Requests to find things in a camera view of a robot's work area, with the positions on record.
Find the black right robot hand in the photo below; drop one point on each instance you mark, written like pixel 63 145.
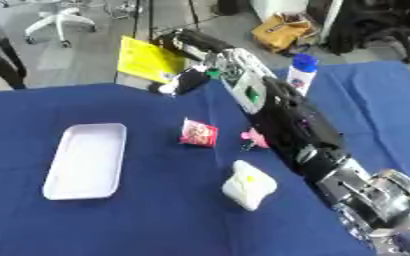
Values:
pixel 186 39

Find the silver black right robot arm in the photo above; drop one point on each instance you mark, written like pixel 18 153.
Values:
pixel 296 130

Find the black tripod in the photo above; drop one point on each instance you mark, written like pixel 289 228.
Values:
pixel 150 16

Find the yellow sheet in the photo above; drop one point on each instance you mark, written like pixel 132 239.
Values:
pixel 147 60

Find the yellow bag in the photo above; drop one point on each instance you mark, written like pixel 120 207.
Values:
pixel 281 32

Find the red snack packet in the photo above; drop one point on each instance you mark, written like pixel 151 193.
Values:
pixel 198 133

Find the pink toy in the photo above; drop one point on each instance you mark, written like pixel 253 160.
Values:
pixel 255 137

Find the white bottle blue cap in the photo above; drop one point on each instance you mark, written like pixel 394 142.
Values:
pixel 302 77

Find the white office chair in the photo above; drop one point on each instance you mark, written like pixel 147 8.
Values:
pixel 60 20

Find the white rectangular tray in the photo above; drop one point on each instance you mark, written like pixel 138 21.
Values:
pixel 86 162

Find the white soft packet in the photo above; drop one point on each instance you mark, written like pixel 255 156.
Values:
pixel 249 185

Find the black office chair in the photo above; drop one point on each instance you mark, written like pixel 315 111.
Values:
pixel 389 33

